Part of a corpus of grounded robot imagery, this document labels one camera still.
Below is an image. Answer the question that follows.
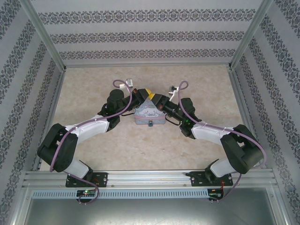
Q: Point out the left green circuit board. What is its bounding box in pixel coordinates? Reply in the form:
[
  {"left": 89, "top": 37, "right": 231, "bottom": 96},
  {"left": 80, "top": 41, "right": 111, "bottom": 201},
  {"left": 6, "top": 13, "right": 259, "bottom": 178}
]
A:
[{"left": 76, "top": 190, "right": 97, "bottom": 198}]

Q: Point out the right green circuit board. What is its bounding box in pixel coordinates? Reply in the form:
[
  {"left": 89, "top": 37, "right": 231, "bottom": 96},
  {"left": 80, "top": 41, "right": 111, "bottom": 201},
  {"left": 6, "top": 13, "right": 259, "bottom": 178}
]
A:
[{"left": 209, "top": 187, "right": 225, "bottom": 199}]

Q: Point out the aluminium frame post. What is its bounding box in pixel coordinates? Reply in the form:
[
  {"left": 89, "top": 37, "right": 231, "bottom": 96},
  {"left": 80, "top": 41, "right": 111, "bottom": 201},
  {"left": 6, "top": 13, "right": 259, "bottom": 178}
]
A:
[
  {"left": 228, "top": 0, "right": 274, "bottom": 70},
  {"left": 20, "top": 0, "right": 67, "bottom": 70}
]

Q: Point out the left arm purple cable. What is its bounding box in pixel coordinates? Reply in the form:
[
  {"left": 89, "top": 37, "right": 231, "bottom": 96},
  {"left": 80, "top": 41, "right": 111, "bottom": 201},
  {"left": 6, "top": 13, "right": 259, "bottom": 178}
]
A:
[{"left": 50, "top": 79, "right": 133, "bottom": 205}]

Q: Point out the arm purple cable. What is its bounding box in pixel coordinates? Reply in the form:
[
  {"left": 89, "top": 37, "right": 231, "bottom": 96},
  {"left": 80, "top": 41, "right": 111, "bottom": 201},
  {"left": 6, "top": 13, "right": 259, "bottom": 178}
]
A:
[
  {"left": 50, "top": 79, "right": 133, "bottom": 205},
  {"left": 177, "top": 80, "right": 268, "bottom": 203}
]

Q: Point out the aluminium table side rail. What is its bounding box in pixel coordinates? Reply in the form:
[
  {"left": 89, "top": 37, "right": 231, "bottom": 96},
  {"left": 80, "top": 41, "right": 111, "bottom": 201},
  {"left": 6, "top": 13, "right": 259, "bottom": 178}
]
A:
[
  {"left": 32, "top": 69, "right": 68, "bottom": 172},
  {"left": 228, "top": 68, "right": 267, "bottom": 170}
]

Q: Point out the aluminium mounting rail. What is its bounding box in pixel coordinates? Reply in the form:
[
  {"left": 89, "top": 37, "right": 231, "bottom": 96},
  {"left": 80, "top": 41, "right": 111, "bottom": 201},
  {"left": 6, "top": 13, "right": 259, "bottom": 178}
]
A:
[{"left": 22, "top": 170, "right": 275, "bottom": 188}]

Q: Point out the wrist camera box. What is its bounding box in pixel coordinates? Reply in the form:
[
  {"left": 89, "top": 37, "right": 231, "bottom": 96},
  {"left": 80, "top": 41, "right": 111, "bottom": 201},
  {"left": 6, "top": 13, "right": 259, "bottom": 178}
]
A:
[
  {"left": 168, "top": 85, "right": 182, "bottom": 102},
  {"left": 118, "top": 78, "right": 136, "bottom": 90}
]

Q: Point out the green circuit board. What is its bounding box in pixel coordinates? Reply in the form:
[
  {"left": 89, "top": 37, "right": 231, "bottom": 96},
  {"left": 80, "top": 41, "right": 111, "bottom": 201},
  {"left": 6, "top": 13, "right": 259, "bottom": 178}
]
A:
[
  {"left": 76, "top": 190, "right": 97, "bottom": 198},
  {"left": 209, "top": 187, "right": 225, "bottom": 199}
]

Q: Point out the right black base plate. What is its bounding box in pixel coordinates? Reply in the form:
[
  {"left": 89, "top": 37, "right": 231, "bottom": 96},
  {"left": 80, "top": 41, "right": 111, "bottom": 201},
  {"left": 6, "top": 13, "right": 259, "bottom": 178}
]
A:
[{"left": 190, "top": 171, "right": 233, "bottom": 188}]

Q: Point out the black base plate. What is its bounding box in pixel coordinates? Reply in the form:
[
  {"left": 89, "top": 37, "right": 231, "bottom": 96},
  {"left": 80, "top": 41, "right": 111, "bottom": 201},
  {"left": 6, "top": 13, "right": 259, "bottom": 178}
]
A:
[
  {"left": 65, "top": 172, "right": 109, "bottom": 188},
  {"left": 190, "top": 171, "right": 233, "bottom": 188}
]

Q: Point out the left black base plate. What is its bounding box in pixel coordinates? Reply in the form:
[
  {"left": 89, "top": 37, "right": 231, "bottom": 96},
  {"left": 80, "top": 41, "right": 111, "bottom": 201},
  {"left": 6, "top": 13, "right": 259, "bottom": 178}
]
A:
[{"left": 65, "top": 172, "right": 109, "bottom": 188}]

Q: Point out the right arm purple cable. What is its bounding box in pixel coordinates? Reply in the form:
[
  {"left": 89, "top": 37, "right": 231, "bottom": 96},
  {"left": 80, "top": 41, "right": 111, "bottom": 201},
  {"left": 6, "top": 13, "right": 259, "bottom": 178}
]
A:
[{"left": 177, "top": 80, "right": 268, "bottom": 203}]

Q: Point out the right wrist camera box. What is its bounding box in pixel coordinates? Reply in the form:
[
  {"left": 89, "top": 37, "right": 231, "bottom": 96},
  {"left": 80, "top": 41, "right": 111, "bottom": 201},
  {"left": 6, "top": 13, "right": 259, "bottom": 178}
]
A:
[{"left": 168, "top": 85, "right": 182, "bottom": 102}]

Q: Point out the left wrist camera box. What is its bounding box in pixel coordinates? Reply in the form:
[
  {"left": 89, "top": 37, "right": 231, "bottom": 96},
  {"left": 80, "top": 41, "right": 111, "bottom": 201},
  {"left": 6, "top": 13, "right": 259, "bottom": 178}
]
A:
[{"left": 118, "top": 78, "right": 136, "bottom": 90}]

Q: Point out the grey metal sheet panel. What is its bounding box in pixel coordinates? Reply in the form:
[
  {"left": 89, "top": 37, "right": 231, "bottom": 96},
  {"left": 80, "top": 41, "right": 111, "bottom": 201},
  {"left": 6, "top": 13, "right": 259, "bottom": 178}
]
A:
[{"left": 22, "top": 198, "right": 283, "bottom": 225}]

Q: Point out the pastel cartoon tin box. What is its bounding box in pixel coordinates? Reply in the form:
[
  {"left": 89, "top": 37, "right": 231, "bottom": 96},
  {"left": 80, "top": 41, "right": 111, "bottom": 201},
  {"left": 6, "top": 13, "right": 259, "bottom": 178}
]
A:
[{"left": 133, "top": 97, "right": 167, "bottom": 126}]

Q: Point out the slotted grey cable duct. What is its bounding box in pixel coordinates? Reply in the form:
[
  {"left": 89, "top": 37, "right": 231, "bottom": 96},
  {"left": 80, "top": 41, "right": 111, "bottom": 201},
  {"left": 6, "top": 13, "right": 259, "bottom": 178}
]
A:
[{"left": 31, "top": 189, "right": 210, "bottom": 199}]

